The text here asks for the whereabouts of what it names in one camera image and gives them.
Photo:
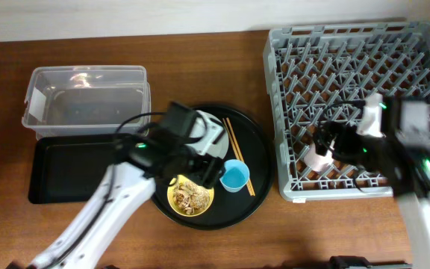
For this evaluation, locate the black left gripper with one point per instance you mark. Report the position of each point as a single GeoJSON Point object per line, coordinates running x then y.
{"type": "Point", "coordinates": [201, 172]}

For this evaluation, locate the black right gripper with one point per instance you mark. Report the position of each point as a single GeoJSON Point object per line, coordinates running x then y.
{"type": "Point", "coordinates": [336, 130]}

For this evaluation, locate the food scraps pile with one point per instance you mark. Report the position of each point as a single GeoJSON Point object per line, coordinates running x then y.
{"type": "Point", "coordinates": [190, 198]}

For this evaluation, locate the yellow bowl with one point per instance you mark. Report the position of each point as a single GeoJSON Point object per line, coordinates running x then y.
{"type": "Point", "coordinates": [172, 204]}

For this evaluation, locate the light blue cup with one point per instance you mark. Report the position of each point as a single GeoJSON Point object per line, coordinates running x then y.
{"type": "Point", "coordinates": [236, 175]}

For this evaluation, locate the pink cup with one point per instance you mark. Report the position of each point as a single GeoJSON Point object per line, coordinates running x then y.
{"type": "Point", "coordinates": [317, 162]}

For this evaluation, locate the grey ceramic plate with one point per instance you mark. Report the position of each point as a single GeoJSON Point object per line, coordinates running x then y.
{"type": "Point", "coordinates": [217, 136]}

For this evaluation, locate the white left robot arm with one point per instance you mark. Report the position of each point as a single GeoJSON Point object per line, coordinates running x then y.
{"type": "Point", "coordinates": [184, 142]}

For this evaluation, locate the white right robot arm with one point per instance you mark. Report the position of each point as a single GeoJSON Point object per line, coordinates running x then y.
{"type": "Point", "coordinates": [392, 139]}

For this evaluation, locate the grey plastic dishwasher rack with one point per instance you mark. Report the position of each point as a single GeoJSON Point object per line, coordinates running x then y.
{"type": "Point", "coordinates": [310, 67]}

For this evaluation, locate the black rectangular waste tray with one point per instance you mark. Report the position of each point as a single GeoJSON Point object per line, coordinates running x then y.
{"type": "Point", "coordinates": [69, 168]}

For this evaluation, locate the clear plastic waste bin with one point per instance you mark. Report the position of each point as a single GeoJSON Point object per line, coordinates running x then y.
{"type": "Point", "coordinates": [84, 100]}

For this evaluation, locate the round black serving tray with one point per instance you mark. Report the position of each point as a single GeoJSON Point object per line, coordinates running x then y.
{"type": "Point", "coordinates": [228, 208]}

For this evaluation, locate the black object at bottom edge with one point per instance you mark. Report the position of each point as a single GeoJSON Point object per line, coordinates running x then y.
{"type": "Point", "coordinates": [357, 262]}

